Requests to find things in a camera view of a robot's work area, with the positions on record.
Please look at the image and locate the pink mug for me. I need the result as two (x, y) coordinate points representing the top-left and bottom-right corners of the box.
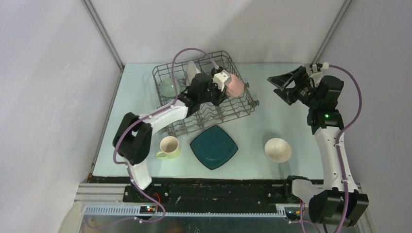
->
(225, 73), (244, 97)

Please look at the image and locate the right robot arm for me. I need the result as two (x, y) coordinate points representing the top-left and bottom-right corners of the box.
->
(268, 63), (369, 231)

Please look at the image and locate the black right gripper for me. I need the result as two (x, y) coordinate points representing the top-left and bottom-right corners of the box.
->
(268, 66), (321, 108)

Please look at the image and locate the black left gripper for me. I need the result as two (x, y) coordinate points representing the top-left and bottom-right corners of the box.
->
(198, 78), (228, 107)

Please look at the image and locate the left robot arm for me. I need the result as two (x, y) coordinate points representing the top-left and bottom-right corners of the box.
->
(113, 71), (234, 202)

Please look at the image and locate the grey wire dish rack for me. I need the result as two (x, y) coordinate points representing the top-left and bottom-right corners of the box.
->
(152, 50), (259, 137)

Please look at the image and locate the green ceramic bowl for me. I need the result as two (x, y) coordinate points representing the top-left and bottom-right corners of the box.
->
(159, 78), (181, 98)

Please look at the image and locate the left circuit board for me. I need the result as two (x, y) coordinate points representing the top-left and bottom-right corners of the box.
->
(139, 205), (157, 214)

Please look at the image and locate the grey slotted cable duct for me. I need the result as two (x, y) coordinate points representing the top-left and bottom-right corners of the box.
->
(83, 204), (286, 217)

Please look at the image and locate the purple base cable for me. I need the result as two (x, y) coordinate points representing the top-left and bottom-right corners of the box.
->
(128, 193), (167, 224)

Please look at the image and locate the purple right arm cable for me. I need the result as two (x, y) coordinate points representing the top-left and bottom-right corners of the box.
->
(299, 64), (363, 233)

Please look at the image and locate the circuit board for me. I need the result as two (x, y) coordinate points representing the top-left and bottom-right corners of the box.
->
(285, 208), (306, 221)
(139, 205), (157, 214)

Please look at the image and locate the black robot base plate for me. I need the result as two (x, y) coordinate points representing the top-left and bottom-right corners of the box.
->
(88, 176), (300, 213)

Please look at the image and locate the teal square plate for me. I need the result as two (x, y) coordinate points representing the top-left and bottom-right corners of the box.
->
(189, 125), (239, 170)

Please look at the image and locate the yellow-green mug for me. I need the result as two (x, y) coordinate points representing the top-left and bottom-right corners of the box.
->
(155, 136), (180, 159)

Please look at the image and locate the right circuit board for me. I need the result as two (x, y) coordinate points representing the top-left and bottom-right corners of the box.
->
(285, 208), (306, 221)

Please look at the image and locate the white ruffled plate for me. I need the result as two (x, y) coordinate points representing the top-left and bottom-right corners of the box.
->
(186, 61), (201, 83)

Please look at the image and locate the white ceramic bowl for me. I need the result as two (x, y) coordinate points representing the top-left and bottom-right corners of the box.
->
(264, 138), (292, 163)

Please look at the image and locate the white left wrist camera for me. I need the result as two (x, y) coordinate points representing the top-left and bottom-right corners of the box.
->
(213, 70), (232, 92)

